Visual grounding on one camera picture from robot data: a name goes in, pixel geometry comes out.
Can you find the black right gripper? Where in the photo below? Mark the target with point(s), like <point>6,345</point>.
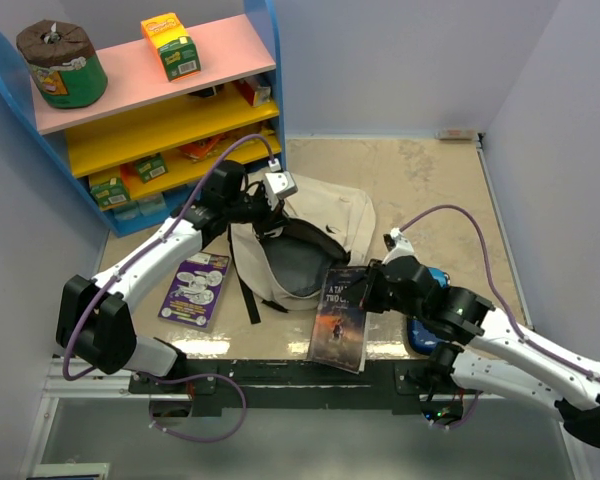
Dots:
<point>366,295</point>

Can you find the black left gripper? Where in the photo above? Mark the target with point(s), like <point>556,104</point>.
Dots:
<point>274,216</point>

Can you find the beige canvas backpack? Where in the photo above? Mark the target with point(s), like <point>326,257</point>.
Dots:
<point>327,225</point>

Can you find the purple treehouse paperback book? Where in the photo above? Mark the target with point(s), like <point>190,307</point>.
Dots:
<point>194,292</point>

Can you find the dark tale of two cities book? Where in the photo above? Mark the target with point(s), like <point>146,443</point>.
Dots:
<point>339,332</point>

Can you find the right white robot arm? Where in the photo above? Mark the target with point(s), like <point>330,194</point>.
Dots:
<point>481,349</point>

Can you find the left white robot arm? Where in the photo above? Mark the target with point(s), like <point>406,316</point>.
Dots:
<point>95,316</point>

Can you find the brown green toilet roll pack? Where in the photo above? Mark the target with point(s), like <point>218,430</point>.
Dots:
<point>63,64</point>

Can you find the blue pencil case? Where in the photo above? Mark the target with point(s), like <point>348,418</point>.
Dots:
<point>418,338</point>

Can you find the orange snack packet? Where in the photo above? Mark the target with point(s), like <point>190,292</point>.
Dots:
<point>198,150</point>

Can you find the green sponge box middle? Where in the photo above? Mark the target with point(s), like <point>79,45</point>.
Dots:
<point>150,167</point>

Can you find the blue wooden shelf unit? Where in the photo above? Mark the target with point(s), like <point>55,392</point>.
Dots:
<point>142,113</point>

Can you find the red white small box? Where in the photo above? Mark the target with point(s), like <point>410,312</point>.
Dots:
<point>254,90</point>

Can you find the black object on shelf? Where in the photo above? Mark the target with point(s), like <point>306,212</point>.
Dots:
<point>208,92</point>

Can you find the green sponge box left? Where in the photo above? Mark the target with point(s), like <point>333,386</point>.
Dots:
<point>108,193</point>

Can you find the orange green sponge box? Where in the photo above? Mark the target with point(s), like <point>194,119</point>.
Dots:
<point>174,48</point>

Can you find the small white orange label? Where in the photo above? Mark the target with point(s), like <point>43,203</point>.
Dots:
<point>457,134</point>

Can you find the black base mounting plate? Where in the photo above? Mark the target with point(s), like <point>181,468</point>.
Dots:
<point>398,386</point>

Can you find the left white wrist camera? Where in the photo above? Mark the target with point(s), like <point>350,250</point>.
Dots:
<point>279,185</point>

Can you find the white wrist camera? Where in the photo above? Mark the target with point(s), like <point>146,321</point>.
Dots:
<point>279,185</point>
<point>397,245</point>

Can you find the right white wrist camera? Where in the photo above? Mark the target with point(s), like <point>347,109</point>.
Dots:
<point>397,245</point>

